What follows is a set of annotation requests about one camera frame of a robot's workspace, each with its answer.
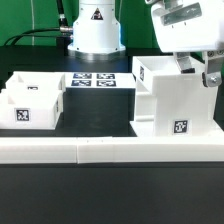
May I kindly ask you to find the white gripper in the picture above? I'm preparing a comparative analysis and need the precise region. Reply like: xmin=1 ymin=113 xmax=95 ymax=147
xmin=145 ymin=0 xmax=224 ymax=87

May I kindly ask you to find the white drawer cabinet box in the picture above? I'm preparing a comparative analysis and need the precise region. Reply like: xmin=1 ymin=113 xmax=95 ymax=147
xmin=131 ymin=56 xmax=220 ymax=137

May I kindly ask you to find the white front drawer with tag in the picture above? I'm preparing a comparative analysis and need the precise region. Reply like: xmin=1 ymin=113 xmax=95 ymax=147
xmin=0 ymin=89 xmax=63 ymax=130

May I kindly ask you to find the white drawer with tag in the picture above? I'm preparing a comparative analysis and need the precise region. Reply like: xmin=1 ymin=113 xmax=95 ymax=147
xmin=0 ymin=89 xmax=63 ymax=130
xmin=6 ymin=71 xmax=66 ymax=92

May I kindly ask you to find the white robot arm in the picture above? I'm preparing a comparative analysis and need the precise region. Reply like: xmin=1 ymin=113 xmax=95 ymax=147
xmin=68 ymin=0 xmax=224 ymax=87

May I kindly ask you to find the white rear drawer with tag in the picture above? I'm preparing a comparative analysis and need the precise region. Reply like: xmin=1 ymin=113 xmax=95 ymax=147
xmin=6 ymin=71 xmax=66 ymax=92

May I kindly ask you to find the white marker tag plate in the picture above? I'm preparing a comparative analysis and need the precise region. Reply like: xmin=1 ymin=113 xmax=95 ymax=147
xmin=65 ymin=72 xmax=135 ymax=89

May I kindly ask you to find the white L-shaped fence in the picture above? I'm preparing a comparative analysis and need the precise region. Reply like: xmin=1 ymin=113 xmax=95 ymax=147
xmin=0 ymin=135 xmax=224 ymax=164

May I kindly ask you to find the black cable bundle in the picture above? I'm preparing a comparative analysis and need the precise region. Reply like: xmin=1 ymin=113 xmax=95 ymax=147
xmin=3 ymin=0 xmax=74 ymax=47

